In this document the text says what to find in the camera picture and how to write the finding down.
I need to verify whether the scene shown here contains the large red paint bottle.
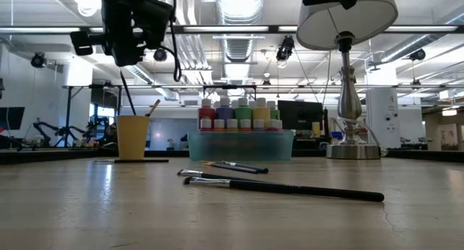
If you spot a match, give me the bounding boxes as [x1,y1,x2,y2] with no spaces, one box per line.
[198,99,217,120]

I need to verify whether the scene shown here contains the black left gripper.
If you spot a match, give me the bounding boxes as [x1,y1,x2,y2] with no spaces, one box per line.
[70,0,146,68]

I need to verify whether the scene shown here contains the black background monitor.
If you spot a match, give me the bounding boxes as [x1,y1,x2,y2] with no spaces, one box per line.
[277,99,324,132]

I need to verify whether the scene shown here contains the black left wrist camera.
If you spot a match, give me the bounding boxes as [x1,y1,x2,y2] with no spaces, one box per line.
[144,0,173,50]

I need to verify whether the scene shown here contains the large yellow paint bottle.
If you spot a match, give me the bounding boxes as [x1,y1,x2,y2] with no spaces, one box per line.
[252,96,271,120]

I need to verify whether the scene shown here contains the black paintbrush silver ferrule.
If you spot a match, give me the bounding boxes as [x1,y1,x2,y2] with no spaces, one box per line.
[94,159,170,164]
[146,99,162,117]
[182,175,386,203]
[221,160,270,174]
[176,169,262,184]

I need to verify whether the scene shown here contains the large blue paint bottle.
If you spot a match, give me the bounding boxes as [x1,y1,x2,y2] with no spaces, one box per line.
[216,96,235,120]

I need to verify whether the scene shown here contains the silver table lamp white shade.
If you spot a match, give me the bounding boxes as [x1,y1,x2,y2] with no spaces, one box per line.
[296,0,399,160]

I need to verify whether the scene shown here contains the orange plastic cup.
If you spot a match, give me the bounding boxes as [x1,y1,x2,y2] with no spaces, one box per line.
[116,114,151,161]

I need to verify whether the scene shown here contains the green translucent plastic tray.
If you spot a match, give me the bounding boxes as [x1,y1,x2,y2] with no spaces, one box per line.
[188,129,295,162]

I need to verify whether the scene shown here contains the large green paint bottle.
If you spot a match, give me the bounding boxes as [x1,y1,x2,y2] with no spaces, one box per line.
[234,96,253,120]
[267,100,281,120]

